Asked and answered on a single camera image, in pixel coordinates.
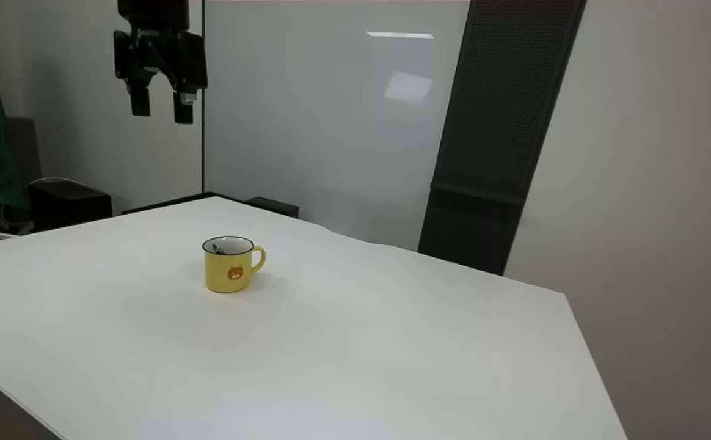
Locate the yellow enamel mug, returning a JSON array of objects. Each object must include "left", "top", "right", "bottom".
[{"left": 200, "top": 233, "right": 269, "bottom": 296}]

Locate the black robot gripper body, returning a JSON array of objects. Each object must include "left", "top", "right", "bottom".
[{"left": 110, "top": 0, "right": 210, "bottom": 95}]

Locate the dark vertical pillar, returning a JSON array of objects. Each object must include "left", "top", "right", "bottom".
[{"left": 416, "top": 0, "right": 590, "bottom": 278}]

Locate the white glossy wall panel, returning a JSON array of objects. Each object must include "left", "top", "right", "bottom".
[{"left": 200, "top": 0, "right": 473, "bottom": 252}]

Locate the grey chair back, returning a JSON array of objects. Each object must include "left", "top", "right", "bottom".
[{"left": 3, "top": 115, "right": 47, "bottom": 186}]

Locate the black box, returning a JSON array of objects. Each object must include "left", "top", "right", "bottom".
[{"left": 28, "top": 177, "right": 115, "bottom": 235}]

